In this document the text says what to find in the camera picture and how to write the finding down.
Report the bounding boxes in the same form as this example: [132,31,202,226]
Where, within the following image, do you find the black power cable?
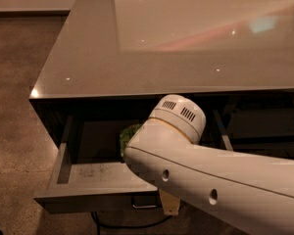
[90,211,174,235]

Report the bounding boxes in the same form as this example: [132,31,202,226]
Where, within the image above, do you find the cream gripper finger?
[159,190,180,215]

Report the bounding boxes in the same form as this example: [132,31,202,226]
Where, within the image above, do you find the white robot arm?
[124,95,294,235]

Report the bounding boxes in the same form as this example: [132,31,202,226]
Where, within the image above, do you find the green snack bag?
[120,124,141,158]

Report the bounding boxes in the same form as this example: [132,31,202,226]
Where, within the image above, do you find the top right drawer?
[215,93,294,160]

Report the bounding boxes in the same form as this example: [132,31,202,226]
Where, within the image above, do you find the grey drawer cabinet counter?
[28,0,294,162]

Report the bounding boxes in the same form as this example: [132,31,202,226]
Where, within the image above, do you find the grey drawer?
[33,110,234,214]

